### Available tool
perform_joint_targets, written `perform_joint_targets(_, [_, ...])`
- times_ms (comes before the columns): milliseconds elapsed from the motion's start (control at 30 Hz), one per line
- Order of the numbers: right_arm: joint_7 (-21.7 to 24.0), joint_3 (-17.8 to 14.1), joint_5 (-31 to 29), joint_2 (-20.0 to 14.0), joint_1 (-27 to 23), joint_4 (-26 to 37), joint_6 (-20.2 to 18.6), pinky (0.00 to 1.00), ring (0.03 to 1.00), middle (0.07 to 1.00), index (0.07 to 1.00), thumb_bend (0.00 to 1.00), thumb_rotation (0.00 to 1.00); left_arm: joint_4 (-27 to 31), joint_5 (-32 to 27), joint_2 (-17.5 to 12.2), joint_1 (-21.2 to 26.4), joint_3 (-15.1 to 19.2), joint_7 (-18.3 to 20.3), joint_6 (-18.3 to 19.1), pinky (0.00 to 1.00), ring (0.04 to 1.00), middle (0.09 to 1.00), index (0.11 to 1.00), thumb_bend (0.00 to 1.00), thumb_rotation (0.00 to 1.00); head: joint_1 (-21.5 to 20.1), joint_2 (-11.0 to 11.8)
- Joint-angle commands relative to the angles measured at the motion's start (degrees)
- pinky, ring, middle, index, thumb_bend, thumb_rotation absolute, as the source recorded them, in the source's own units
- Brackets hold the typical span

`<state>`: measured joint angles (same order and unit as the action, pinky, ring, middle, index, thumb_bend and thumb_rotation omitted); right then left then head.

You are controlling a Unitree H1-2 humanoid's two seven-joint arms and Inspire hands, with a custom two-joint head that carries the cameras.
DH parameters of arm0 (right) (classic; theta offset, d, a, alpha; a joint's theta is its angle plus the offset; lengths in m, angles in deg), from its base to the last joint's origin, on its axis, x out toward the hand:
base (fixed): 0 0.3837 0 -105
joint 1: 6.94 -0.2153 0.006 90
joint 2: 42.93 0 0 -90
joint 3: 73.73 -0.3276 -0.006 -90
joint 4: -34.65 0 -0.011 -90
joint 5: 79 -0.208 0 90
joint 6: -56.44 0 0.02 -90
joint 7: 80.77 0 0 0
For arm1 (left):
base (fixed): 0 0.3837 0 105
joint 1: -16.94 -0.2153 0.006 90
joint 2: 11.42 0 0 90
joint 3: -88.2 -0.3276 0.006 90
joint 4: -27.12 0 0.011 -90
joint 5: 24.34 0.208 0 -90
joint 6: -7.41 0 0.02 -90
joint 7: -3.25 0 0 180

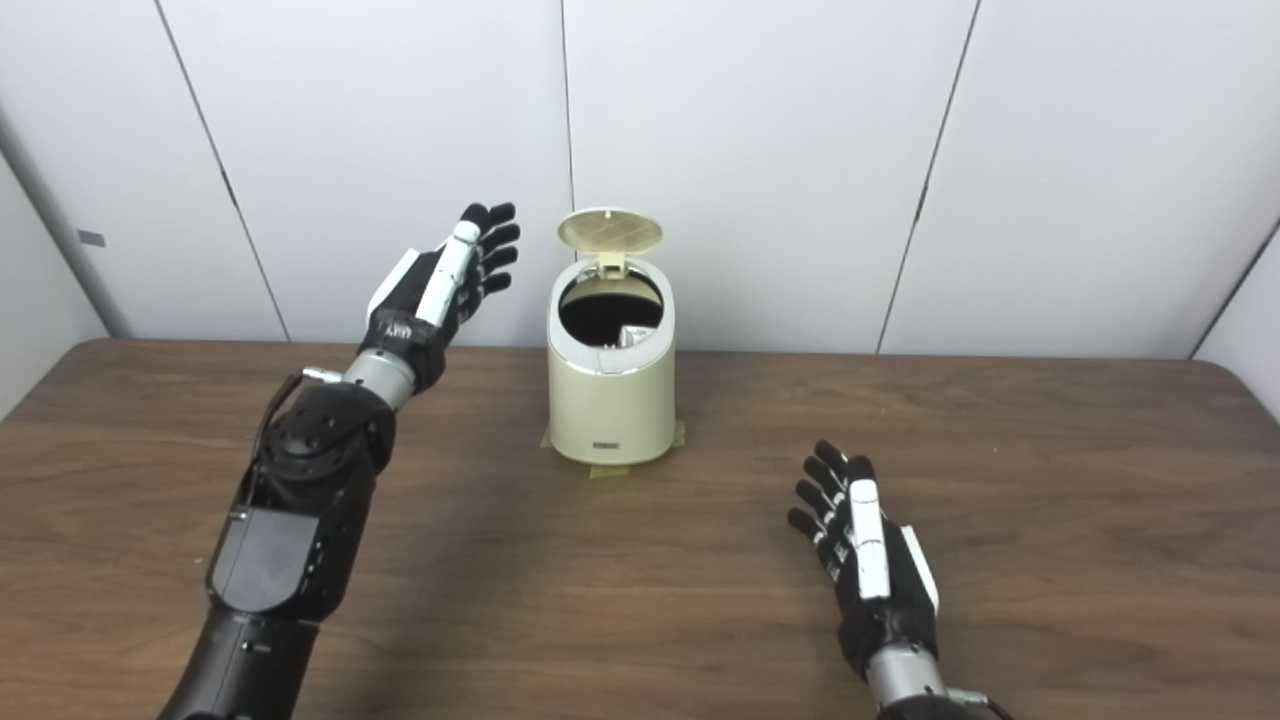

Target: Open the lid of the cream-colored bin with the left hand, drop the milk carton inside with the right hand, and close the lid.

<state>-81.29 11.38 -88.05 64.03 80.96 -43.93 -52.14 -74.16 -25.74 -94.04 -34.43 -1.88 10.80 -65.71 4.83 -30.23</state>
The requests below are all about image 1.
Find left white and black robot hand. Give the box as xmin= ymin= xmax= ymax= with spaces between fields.
xmin=360 ymin=202 xmax=522 ymax=396

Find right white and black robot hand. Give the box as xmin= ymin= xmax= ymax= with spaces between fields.
xmin=786 ymin=440 xmax=941 ymax=681

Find cream round bin lid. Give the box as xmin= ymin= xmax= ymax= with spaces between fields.
xmin=557 ymin=207 xmax=664 ymax=276

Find cream-colored round bin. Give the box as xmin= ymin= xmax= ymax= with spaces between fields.
xmin=546 ymin=258 xmax=677 ymax=466

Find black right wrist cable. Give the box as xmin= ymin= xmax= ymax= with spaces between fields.
xmin=945 ymin=688 xmax=1016 ymax=720

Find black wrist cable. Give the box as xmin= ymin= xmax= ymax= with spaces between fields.
xmin=250 ymin=367 xmax=346 ymax=471
xmin=945 ymin=688 xmax=1016 ymax=720

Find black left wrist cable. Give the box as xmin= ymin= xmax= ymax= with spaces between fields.
xmin=250 ymin=367 xmax=346 ymax=471

